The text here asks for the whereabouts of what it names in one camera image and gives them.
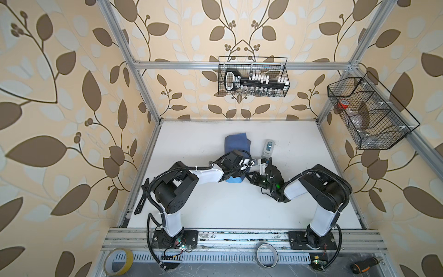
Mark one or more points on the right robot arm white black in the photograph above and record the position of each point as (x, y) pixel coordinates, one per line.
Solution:
(330, 191)

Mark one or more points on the orange black screwdriver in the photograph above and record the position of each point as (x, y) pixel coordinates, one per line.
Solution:
(363, 265)

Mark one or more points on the black tool set in basket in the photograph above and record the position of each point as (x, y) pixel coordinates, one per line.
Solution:
(234, 81)

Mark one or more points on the black adjustable wrench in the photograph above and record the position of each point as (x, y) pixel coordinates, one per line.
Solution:
(141, 202)

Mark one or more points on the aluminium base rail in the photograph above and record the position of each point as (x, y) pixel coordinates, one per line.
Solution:
(349, 241)

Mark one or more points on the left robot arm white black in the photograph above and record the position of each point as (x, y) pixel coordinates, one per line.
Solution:
(170, 190)

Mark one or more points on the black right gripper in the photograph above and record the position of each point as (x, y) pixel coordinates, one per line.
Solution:
(254, 179)

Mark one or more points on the grey tape dispenser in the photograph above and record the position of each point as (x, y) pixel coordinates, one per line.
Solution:
(268, 149)

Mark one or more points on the back wall wire basket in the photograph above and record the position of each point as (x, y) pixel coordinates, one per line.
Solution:
(274, 67)

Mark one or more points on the blue wrapping paper sheet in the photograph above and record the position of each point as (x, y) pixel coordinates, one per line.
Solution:
(237, 142)

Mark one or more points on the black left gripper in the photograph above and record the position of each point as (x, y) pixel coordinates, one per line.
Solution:
(238, 173)

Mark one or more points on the yellow tape roll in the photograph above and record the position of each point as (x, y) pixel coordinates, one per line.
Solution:
(118, 262)

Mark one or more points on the right wall wire basket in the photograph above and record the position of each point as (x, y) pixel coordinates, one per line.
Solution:
(376, 118)

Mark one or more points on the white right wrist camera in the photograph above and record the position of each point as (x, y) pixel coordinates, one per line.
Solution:
(263, 164)

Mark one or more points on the wall wire basket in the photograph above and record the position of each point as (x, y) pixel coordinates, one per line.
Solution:
(274, 67)
(376, 118)

